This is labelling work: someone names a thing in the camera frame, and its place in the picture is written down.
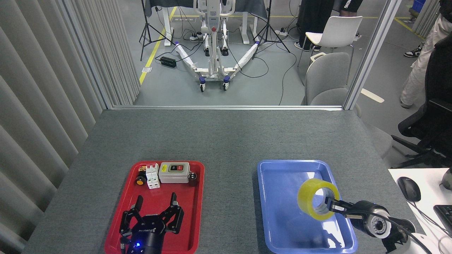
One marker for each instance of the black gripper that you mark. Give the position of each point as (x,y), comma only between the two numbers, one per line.
(358,215)
(148,233)

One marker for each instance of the yellow tape roll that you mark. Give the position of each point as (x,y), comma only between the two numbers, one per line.
(307,197)

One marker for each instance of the yellow push button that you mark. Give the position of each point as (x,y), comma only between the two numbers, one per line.
(140,181)

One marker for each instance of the white circuit breaker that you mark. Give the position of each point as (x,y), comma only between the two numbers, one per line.
(153,180)

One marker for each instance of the red plastic tray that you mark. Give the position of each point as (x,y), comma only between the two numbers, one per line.
(194,211)

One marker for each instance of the blue plastic tray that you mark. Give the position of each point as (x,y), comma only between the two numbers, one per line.
(279,197)

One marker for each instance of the black computer mouse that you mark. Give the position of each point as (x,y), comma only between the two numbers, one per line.
(409,188)

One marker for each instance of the white desk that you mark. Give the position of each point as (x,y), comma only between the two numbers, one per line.
(429,187)

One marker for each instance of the black keyboard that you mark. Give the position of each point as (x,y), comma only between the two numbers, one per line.
(445,215)

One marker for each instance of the grey rounded object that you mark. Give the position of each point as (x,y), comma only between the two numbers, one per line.
(447,180)

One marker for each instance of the pale wooden plank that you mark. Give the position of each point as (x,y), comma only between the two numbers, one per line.
(372,95)

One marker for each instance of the grey chair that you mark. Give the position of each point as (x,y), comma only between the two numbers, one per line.
(326,76)

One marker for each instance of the black office chair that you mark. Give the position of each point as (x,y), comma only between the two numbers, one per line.
(439,106)

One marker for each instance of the person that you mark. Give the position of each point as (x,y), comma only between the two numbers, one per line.
(420,70)
(312,17)

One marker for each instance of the black power adapter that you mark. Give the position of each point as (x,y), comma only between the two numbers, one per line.
(168,62)

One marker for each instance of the white stand on wheels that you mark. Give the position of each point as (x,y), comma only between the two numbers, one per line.
(213,53)

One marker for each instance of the white chair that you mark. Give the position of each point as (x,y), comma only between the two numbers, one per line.
(339,30)

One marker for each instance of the black tripod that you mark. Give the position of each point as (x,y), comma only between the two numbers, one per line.
(269,30)
(146,30)

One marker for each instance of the blue bin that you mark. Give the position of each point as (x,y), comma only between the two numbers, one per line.
(419,5)

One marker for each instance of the grey switch box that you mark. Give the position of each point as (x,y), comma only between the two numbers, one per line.
(166,176)

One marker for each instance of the dark round knob switch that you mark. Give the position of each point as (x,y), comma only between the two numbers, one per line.
(192,180)

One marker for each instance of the silver table edge rail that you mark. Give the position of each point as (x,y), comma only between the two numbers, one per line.
(226,107)

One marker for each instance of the silver post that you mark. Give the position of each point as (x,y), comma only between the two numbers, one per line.
(370,56)

